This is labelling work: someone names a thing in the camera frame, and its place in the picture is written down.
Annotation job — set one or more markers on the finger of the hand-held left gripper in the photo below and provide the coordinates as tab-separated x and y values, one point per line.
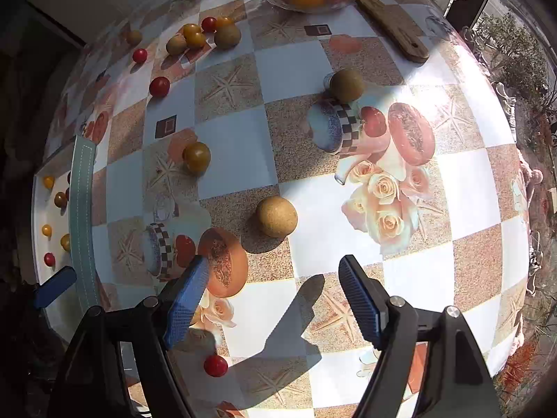
54	287

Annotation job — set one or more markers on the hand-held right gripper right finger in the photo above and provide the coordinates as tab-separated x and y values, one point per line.
361	300

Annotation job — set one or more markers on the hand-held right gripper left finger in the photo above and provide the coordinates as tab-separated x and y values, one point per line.
187	305

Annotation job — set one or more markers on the red cherry tomato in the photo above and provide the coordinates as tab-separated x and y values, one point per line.
209	24
216	365
49	259
139	55
159	86

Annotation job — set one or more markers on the yellow cherry tomato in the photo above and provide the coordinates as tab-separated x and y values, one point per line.
191	29
48	181
65	242
46	230
196	41

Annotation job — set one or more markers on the white tray with green rim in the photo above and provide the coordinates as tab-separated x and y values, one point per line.
82	209

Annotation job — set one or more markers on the brown cherry tomato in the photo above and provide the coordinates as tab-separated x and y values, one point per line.
60	199

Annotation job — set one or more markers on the round tan fruit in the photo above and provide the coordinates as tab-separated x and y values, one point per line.
276	217

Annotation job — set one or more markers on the olive-brown cherry tomato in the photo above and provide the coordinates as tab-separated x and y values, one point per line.
196	156

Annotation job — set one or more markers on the checkered printed tablecloth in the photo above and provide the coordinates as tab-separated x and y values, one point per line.
243	139

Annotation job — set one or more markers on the pink fluffy slipper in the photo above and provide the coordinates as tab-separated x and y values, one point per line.
533	177

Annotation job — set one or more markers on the green-yellow round fruit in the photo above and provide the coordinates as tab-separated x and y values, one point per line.
346	86

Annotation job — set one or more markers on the small green-brown fruit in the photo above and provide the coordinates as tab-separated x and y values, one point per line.
176	45

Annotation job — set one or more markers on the small brown round fruit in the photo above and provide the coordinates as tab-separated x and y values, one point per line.
134	37

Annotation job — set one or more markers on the wooden cutting board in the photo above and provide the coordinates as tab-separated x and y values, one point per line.
391	21

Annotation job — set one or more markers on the orange cherry tomato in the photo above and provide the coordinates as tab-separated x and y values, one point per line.
224	21

